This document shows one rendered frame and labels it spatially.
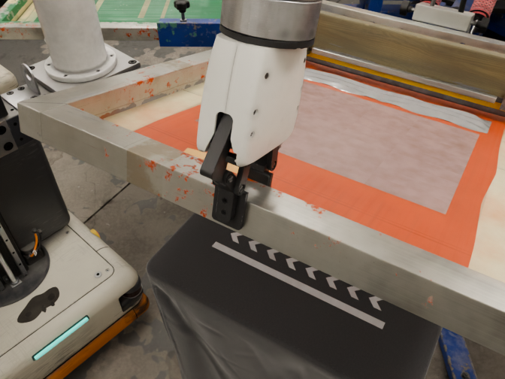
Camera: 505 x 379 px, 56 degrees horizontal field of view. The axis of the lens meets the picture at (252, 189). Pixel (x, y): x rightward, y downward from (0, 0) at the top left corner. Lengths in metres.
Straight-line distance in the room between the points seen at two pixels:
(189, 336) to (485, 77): 0.69
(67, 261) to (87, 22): 1.04
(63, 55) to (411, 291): 0.69
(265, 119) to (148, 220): 1.83
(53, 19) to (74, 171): 1.71
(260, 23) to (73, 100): 0.32
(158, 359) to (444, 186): 1.35
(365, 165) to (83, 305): 1.19
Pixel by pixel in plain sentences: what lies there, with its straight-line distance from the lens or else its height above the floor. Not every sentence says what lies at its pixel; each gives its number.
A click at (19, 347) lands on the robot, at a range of 1.61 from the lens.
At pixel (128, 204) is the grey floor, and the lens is 2.27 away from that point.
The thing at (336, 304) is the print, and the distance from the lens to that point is 0.75.
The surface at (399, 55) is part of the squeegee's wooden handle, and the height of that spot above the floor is 1.15.
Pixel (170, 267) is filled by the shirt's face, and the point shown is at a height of 0.95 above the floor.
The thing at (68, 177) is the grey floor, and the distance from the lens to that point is 2.50.
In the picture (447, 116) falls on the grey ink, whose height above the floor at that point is 1.11.
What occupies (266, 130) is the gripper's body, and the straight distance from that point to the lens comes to 0.39.
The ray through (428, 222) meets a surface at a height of 1.20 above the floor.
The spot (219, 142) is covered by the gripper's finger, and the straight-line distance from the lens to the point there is 0.37.
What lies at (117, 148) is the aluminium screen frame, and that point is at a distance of 0.50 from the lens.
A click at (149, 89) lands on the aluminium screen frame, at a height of 1.21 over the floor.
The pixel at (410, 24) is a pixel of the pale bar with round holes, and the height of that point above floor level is 1.10.
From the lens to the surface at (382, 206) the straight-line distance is 0.54.
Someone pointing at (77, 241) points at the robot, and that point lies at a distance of 1.80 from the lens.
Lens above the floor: 1.58
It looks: 44 degrees down
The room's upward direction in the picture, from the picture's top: straight up
